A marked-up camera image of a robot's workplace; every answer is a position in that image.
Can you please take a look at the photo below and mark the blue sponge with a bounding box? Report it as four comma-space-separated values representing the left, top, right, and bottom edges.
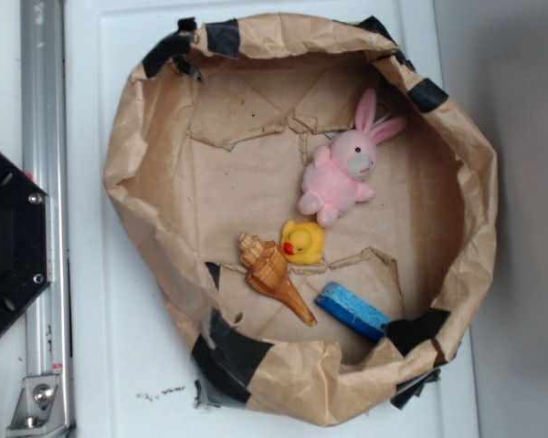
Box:
315, 282, 391, 342

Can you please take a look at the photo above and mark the pink plush bunny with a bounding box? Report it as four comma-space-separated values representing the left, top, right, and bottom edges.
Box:
298, 89, 406, 228

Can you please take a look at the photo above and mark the yellow rubber duck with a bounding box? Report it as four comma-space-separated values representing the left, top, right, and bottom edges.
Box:
279, 220, 325, 266

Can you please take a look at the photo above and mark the brown spiral seashell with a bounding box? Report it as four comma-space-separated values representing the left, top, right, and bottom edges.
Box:
237, 232, 318, 327

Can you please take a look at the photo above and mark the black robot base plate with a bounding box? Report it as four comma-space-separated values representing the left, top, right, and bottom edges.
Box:
0, 152, 50, 338

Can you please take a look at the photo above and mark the white tray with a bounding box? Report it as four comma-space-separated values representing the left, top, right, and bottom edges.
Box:
64, 1, 480, 437

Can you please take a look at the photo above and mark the aluminium extrusion rail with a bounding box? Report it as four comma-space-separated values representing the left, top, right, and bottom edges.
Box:
6, 1, 76, 437

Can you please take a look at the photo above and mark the brown paper bin with tape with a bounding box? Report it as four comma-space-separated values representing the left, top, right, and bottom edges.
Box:
103, 14, 498, 426

